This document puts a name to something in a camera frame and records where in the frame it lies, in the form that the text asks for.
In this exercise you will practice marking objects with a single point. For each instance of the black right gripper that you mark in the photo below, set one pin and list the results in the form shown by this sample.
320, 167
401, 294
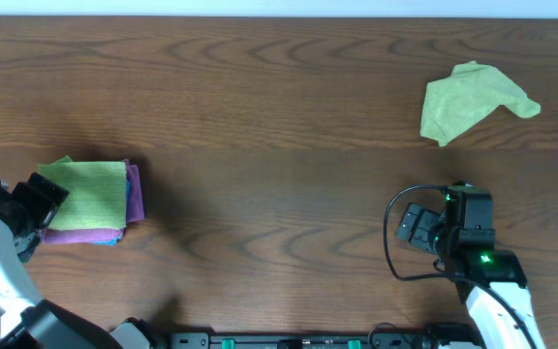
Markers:
427, 220

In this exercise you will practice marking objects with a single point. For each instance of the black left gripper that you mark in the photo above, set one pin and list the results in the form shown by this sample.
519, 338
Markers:
40, 195

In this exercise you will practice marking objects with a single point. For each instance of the light green cloth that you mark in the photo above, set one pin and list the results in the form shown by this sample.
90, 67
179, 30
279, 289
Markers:
470, 93
97, 193

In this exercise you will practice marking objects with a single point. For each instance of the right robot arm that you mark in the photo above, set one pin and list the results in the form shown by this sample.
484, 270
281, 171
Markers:
490, 282

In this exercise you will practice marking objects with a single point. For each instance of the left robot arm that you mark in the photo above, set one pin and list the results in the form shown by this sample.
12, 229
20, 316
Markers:
27, 319

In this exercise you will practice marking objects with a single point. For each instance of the folded blue cloth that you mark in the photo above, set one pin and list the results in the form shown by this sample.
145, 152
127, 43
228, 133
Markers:
115, 240

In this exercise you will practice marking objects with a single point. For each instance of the folded purple cloth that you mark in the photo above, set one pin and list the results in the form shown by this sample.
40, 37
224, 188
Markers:
97, 229

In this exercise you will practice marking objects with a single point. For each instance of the crumpled light green cloth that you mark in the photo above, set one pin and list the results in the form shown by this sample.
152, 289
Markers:
470, 93

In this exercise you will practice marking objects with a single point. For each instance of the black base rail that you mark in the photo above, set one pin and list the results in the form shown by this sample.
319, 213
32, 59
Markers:
382, 336

